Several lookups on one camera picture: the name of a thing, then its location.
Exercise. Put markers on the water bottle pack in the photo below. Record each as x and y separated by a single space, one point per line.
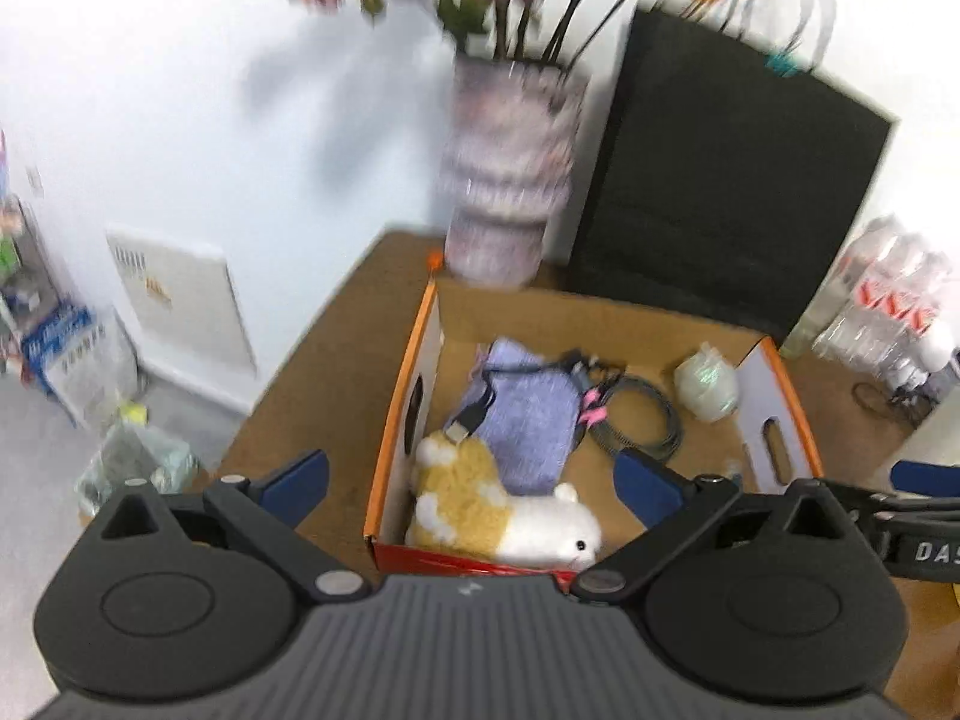
886 292

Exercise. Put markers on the purple ceramic vase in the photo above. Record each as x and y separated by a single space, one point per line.
506 169

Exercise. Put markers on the red orange cardboard box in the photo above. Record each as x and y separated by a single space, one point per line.
623 358

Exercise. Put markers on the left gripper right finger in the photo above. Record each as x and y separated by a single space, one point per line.
677 513

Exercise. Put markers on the black paper bag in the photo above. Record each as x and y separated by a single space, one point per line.
721 189

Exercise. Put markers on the teal binder clip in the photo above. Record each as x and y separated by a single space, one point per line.
783 64

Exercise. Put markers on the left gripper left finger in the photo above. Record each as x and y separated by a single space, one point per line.
259 518

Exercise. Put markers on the purple knitted hat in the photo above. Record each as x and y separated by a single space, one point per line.
525 409

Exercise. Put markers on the white wall panel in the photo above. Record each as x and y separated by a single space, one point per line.
182 295

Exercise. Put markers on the iridescent white bagged item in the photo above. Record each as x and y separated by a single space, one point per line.
707 385

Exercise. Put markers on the hamster plush toy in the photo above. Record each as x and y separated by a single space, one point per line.
462 508

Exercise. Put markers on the blue white floor packages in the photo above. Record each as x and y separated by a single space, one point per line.
83 359

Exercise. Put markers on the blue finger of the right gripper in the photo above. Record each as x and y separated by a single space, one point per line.
925 479

